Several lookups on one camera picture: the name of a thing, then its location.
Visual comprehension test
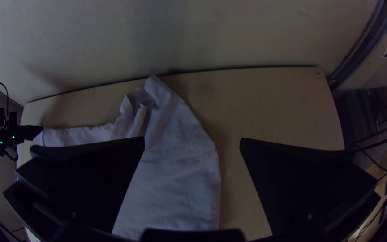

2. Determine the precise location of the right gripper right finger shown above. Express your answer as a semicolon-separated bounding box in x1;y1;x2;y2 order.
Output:
239;137;382;237

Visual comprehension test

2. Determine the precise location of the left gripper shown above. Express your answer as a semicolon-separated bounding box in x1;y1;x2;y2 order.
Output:
18;125;44;142

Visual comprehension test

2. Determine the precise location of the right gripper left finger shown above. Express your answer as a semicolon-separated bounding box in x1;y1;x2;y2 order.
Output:
4;136;146;241

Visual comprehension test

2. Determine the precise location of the grey t-shirt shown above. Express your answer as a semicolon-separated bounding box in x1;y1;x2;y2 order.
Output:
32;74;222;241

